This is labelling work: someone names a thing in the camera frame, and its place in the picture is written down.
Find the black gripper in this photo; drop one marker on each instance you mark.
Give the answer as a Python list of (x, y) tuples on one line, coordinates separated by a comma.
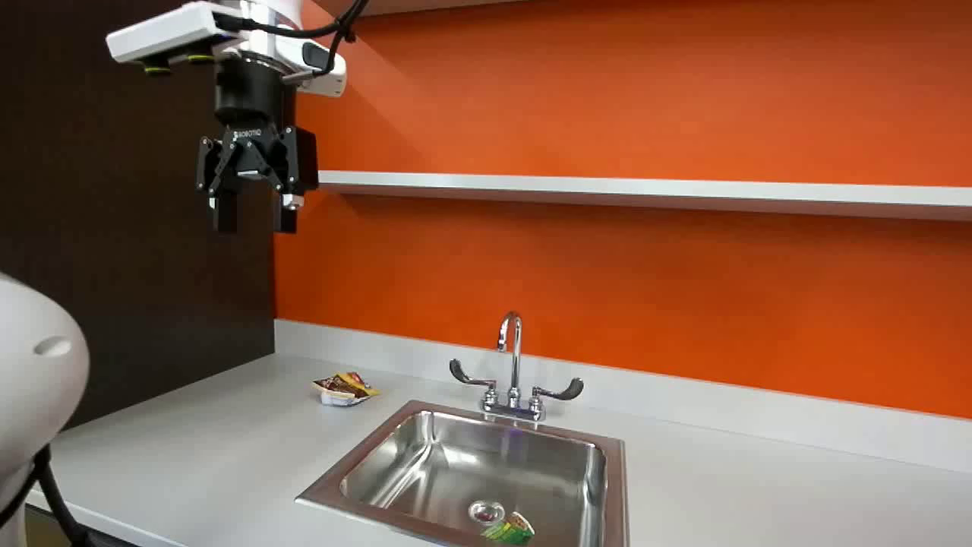
[(253, 100)]

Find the small white bowl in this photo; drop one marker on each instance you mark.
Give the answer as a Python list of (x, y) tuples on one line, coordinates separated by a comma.
[(338, 395)]

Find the chrome faucet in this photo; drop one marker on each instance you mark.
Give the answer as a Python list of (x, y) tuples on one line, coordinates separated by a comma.
[(511, 350)]

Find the stainless steel sink basin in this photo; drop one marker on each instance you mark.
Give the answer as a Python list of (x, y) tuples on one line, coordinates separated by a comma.
[(427, 465)]

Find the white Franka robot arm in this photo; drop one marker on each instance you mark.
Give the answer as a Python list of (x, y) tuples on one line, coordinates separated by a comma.
[(32, 383)]

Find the white wall shelf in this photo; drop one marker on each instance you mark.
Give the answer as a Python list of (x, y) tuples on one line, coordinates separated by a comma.
[(658, 193)]

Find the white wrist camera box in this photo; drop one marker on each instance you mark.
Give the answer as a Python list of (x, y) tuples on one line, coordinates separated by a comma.
[(169, 30)]

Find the green granola snack bar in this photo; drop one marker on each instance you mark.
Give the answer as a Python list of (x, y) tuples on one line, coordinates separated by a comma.
[(511, 527)]

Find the metal sink drain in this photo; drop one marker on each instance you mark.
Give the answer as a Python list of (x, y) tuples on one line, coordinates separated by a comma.
[(489, 510)]

